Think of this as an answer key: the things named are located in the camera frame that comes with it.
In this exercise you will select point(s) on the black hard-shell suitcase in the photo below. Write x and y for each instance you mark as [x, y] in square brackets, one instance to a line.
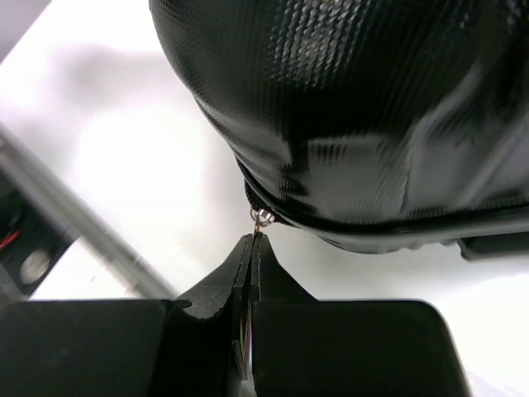
[375, 125]

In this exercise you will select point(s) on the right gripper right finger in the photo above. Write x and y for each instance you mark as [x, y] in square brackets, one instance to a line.
[269, 281]

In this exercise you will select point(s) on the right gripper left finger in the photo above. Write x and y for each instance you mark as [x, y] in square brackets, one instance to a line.
[212, 320]

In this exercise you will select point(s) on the aluminium table edge rail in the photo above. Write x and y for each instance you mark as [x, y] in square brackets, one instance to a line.
[74, 219]

